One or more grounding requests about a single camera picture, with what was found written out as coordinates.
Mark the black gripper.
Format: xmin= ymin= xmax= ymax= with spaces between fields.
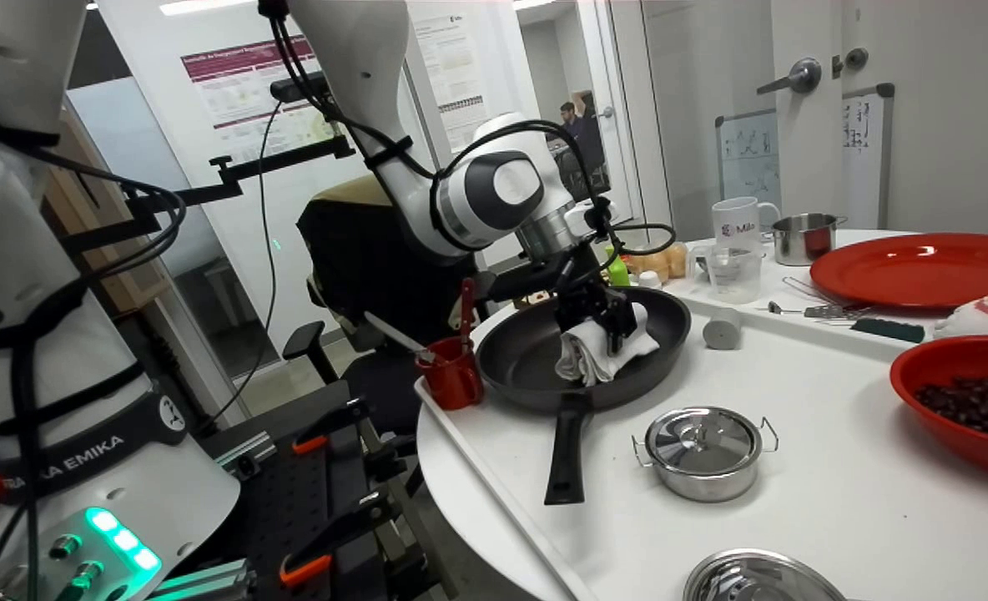
xmin=557 ymin=252 xmax=643 ymax=352

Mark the black frying pan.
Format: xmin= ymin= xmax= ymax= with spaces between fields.
xmin=469 ymin=285 xmax=698 ymax=507

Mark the toy sushi board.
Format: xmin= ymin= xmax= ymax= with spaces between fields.
xmin=509 ymin=285 xmax=564 ymax=313

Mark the small grey round object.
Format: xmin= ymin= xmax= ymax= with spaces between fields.
xmin=698 ymin=313 xmax=745 ymax=356

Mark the clear glass cup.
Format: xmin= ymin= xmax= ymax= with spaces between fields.
xmin=698 ymin=237 xmax=767 ymax=307

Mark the red spatula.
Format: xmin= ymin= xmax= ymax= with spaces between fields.
xmin=453 ymin=274 xmax=485 ymax=352

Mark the white mug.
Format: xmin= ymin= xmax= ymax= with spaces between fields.
xmin=708 ymin=194 xmax=784 ymax=252

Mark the red cup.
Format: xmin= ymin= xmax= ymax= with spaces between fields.
xmin=415 ymin=334 xmax=486 ymax=416

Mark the person behind door window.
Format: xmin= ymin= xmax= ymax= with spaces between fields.
xmin=557 ymin=90 xmax=613 ymax=200

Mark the steel cup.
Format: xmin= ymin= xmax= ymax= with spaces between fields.
xmin=767 ymin=211 xmax=841 ymax=270

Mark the black office chair beige top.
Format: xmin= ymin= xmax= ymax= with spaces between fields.
xmin=281 ymin=163 xmax=505 ymax=440

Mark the small dark rectangular block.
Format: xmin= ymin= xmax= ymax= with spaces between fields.
xmin=848 ymin=313 xmax=926 ymax=347

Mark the white paper notice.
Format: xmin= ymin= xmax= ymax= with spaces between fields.
xmin=408 ymin=0 xmax=499 ymax=159

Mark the flat steel lid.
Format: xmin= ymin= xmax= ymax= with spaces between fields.
xmin=680 ymin=545 xmax=853 ymax=601

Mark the clipped paper on door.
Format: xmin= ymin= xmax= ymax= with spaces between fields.
xmin=838 ymin=82 xmax=899 ymax=234

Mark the red plate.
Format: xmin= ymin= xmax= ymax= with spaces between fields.
xmin=806 ymin=231 xmax=988 ymax=319

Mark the silver deadbolt knob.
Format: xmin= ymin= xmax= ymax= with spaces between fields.
xmin=826 ymin=45 xmax=873 ymax=82

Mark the red bowl of beans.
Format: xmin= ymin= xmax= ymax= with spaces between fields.
xmin=887 ymin=331 xmax=988 ymax=486

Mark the black robot bench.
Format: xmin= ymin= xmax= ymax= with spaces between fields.
xmin=174 ymin=378 xmax=456 ymax=601

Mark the plain white door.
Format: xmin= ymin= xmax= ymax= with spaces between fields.
xmin=767 ymin=0 xmax=988 ymax=241

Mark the white poster purple band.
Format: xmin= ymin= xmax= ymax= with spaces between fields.
xmin=174 ymin=32 xmax=321 ymax=131

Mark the brown cardboard box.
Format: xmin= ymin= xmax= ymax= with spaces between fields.
xmin=40 ymin=110 xmax=174 ymax=319

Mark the steel pot with wire handles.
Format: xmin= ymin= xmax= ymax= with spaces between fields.
xmin=630 ymin=401 xmax=784 ymax=507

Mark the metal wire utensil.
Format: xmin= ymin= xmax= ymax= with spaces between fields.
xmin=765 ymin=298 xmax=853 ymax=326

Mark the silver door lever handle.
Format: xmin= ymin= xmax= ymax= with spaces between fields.
xmin=753 ymin=56 xmax=826 ymax=102

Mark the black camera cable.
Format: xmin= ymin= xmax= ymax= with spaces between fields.
xmin=208 ymin=96 xmax=288 ymax=432

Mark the black stereo camera bar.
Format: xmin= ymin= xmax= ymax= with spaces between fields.
xmin=265 ymin=71 xmax=333 ymax=107

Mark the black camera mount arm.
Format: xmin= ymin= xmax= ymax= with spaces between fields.
xmin=63 ymin=105 xmax=361 ymax=252

